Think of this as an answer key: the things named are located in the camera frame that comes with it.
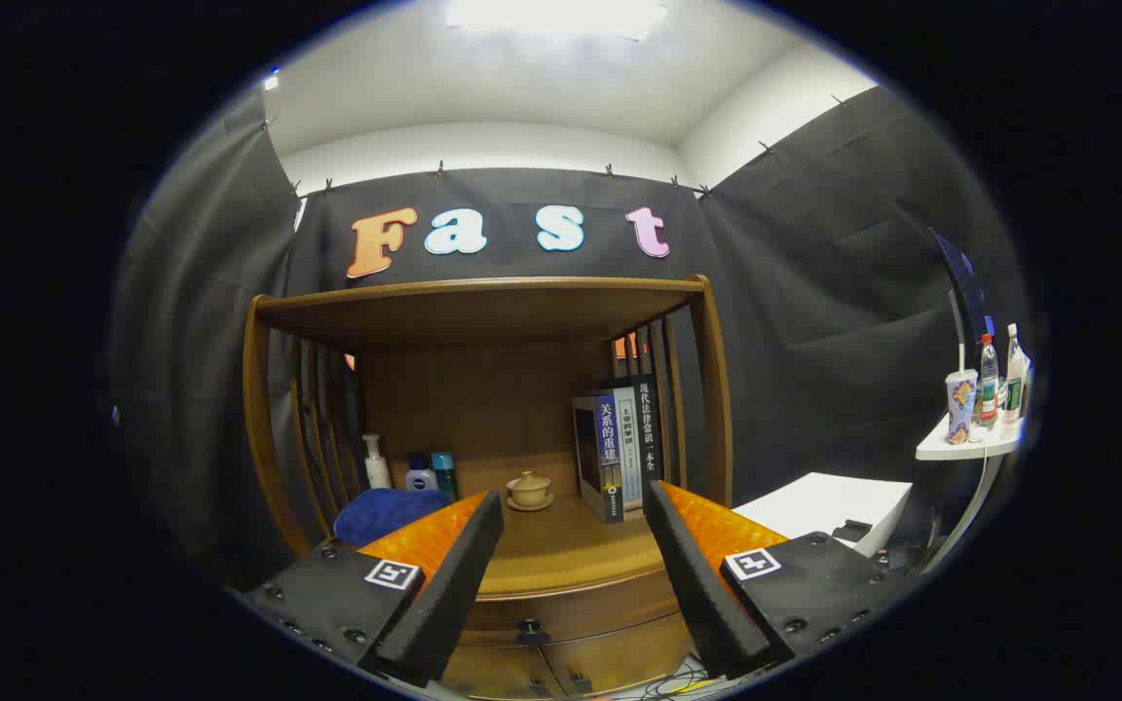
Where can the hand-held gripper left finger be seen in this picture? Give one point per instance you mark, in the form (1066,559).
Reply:
(454,594)

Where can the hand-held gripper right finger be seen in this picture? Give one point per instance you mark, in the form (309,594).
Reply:
(692,584)

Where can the wooden drawer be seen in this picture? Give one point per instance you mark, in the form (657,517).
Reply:
(600,608)

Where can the wooden cabinet door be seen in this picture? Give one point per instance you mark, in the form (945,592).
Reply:
(619,657)
(498,672)

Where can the wooden countertop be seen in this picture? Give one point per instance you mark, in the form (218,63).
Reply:
(571,545)

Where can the white drawer unit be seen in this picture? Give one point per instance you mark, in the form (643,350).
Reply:
(814,506)

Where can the wooden cabinet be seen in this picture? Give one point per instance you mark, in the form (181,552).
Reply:
(483,312)

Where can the blue towel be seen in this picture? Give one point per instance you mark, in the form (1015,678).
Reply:
(376,514)

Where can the teal bottle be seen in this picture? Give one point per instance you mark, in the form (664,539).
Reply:
(444,477)

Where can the white bottle with blue cap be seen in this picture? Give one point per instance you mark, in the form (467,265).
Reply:
(421,478)

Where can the beige lidded teacup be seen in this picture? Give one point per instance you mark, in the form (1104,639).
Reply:
(529,490)

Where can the book with pale spine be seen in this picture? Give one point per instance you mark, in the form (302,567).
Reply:
(629,458)

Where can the white pump bottle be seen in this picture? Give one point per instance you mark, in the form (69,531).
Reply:
(377,472)

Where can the book with black spine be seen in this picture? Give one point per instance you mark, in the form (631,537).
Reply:
(652,438)

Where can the book with blue spine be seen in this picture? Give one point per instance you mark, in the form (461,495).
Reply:
(610,448)

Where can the white side shelf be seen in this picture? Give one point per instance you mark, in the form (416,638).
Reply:
(960,450)

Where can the patterned paper cup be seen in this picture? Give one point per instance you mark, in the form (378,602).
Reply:
(960,409)

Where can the clear bottle with red label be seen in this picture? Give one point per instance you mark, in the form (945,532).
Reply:
(989,385)

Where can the clear bottle with green label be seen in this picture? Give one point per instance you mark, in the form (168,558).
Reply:
(1014,380)

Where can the dark monitor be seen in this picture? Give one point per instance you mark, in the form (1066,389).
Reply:
(960,282)

